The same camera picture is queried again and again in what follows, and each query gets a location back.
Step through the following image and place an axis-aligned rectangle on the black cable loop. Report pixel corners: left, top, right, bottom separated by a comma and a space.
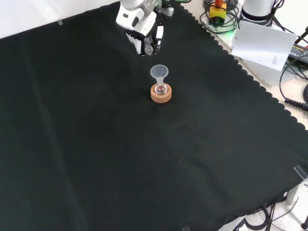
199, 0, 242, 34

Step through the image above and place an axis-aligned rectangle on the black power adapter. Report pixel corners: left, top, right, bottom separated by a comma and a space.
287, 43, 308, 61

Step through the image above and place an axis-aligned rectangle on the black cloth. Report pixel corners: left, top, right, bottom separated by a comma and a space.
0, 1, 308, 231

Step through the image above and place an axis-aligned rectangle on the white cylinder base, black band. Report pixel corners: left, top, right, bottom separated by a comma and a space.
239, 0, 275, 26

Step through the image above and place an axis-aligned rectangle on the yellow stop button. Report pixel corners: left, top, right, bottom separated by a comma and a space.
208, 0, 228, 25

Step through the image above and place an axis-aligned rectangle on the silver bench leg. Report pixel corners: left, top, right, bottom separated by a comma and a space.
285, 179, 308, 205

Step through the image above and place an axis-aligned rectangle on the black thin cable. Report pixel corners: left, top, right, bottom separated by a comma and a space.
278, 59, 308, 102

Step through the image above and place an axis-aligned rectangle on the round-bottom glass flask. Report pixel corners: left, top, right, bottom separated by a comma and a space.
155, 78, 168, 95

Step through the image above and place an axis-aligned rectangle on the black coiled cable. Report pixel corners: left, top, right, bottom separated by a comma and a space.
284, 98, 308, 111

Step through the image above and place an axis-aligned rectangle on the grey metal fitting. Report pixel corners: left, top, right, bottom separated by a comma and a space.
161, 6, 175, 17

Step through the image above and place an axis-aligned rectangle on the clear graduated cylinder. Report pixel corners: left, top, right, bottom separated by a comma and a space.
143, 37, 155, 56

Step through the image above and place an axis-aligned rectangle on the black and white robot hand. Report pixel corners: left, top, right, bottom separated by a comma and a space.
115, 4, 167, 56

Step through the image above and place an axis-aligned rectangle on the cork ring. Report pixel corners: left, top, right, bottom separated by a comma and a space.
150, 83, 173, 104

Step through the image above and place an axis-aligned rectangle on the clear plastic funnel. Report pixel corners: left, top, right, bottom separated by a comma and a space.
150, 64, 169, 84

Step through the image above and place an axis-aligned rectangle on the black cable bundle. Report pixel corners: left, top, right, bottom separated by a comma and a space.
232, 203, 293, 231

